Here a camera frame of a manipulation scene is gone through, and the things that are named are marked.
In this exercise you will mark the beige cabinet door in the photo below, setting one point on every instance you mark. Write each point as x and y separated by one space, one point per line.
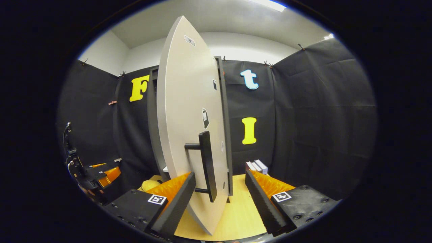
182 101

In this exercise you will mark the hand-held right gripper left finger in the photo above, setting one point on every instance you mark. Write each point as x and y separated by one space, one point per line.
175 206

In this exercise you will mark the black backdrop cloth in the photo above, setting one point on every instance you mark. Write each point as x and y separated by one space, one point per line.
320 118

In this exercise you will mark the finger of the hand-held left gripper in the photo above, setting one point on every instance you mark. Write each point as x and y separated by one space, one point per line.
104 166
111 175

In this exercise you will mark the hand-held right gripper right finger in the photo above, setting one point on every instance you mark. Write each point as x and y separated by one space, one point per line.
262 206

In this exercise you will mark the pale yellow lumpy object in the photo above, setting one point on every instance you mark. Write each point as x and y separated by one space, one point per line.
151 185

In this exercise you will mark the long ceiling light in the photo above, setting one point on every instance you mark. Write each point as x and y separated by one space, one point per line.
270 5

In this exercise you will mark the small ceiling light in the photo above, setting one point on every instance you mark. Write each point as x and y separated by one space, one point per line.
329 35

